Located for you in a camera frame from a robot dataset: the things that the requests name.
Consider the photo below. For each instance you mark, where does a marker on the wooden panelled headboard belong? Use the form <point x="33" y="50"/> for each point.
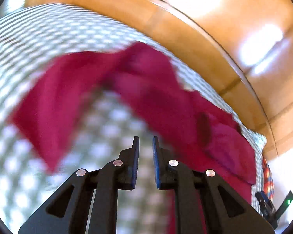
<point x="242" y="48"/>

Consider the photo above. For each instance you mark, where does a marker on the multicolour plaid pillow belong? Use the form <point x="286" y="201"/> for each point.
<point x="268" y="186"/>

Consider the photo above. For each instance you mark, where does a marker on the green white checkered bedsheet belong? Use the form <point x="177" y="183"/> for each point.
<point x="30" y="40"/>

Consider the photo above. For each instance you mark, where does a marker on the dark red garment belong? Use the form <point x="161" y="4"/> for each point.
<point x="198" y="133"/>

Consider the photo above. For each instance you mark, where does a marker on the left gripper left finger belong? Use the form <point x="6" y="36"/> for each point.
<point x="87" y="201"/>

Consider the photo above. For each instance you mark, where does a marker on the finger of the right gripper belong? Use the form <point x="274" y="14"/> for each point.
<point x="266" y="206"/>

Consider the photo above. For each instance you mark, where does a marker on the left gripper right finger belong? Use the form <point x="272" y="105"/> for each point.
<point x="204" y="202"/>

